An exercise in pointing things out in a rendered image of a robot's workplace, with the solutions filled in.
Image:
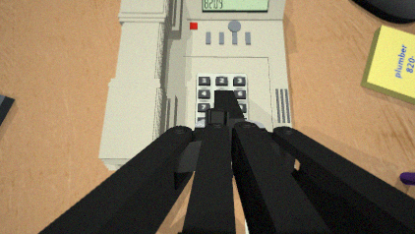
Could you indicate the yellow sticky note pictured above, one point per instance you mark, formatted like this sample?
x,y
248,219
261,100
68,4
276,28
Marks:
x,y
390,67

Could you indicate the purple cylinder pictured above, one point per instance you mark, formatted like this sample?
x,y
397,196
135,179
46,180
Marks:
x,y
408,178

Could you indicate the beige telephone handset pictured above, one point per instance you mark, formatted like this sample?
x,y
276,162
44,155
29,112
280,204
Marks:
x,y
137,110

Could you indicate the beige desk phone body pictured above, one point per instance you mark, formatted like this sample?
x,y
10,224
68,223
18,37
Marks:
x,y
228,45

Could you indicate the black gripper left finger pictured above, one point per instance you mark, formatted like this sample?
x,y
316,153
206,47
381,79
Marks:
x,y
137,197

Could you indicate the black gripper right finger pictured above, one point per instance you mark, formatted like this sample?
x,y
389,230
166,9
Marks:
x,y
343,198

